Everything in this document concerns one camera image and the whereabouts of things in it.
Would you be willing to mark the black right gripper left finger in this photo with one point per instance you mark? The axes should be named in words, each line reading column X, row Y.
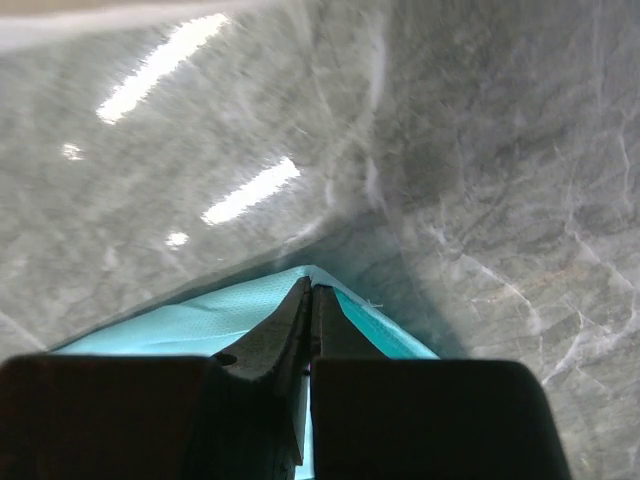
column 260, row 400

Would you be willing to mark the teal t-shirt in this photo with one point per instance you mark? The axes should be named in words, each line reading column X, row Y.
column 212, row 321

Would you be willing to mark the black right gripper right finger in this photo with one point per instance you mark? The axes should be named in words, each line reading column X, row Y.
column 333, row 335

